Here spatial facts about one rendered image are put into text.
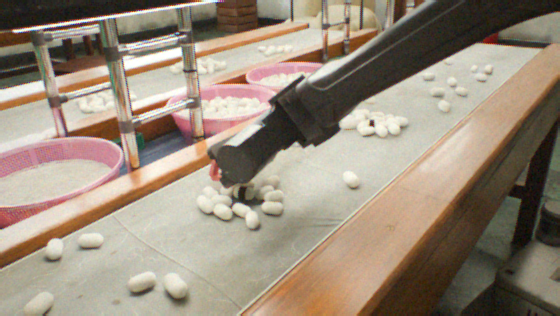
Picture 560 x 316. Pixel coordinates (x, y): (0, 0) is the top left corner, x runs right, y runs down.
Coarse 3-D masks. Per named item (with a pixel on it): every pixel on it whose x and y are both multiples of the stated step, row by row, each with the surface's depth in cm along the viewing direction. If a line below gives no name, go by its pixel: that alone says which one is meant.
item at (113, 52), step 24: (120, 48) 70; (144, 48) 73; (192, 48) 81; (120, 72) 70; (192, 72) 82; (120, 96) 72; (192, 96) 84; (120, 120) 73; (144, 120) 77; (192, 120) 86
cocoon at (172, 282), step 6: (168, 276) 52; (174, 276) 52; (168, 282) 51; (174, 282) 51; (180, 282) 51; (168, 288) 51; (174, 288) 51; (180, 288) 51; (186, 288) 51; (174, 294) 51; (180, 294) 51
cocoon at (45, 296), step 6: (42, 294) 50; (48, 294) 50; (36, 300) 49; (42, 300) 50; (48, 300) 50; (30, 306) 49; (36, 306) 49; (42, 306) 49; (48, 306) 50; (24, 312) 49; (30, 312) 48; (36, 312) 49; (42, 312) 49
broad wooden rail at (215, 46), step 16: (256, 32) 194; (272, 32) 193; (288, 32) 201; (176, 48) 168; (208, 48) 167; (224, 48) 172; (128, 64) 148; (144, 64) 147; (160, 64) 151; (64, 80) 132; (80, 80) 131; (96, 80) 134; (0, 96) 119; (16, 96) 119; (32, 96) 121
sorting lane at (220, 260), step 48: (480, 48) 162; (528, 48) 158; (384, 96) 116; (432, 96) 114; (480, 96) 113; (336, 144) 89; (384, 144) 89; (432, 144) 87; (192, 192) 74; (288, 192) 73; (336, 192) 72; (144, 240) 62; (192, 240) 62; (240, 240) 61; (288, 240) 61; (0, 288) 54; (48, 288) 54; (96, 288) 54; (192, 288) 53; (240, 288) 53
